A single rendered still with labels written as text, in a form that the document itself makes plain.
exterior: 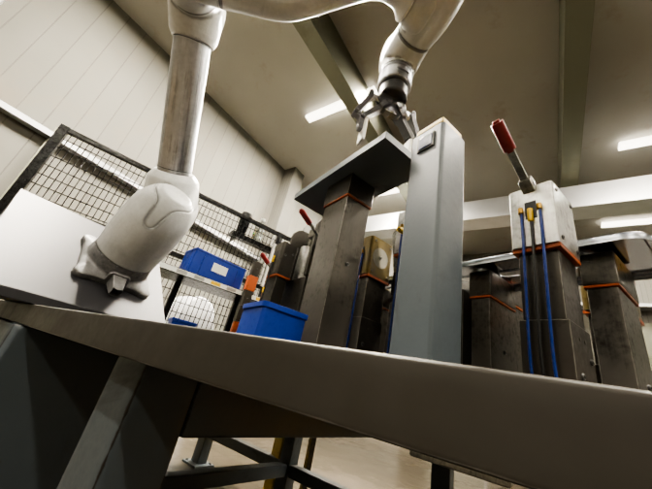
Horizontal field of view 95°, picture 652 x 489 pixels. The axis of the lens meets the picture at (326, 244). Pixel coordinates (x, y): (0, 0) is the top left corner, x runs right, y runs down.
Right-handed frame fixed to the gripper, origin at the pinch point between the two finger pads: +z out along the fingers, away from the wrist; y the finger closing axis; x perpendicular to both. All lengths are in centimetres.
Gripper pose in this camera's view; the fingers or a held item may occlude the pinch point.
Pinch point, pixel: (383, 147)
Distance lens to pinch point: 75.6
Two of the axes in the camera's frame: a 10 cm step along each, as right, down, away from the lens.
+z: -2.0, 8.9, -4.1
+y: 9.1, 3.3, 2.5
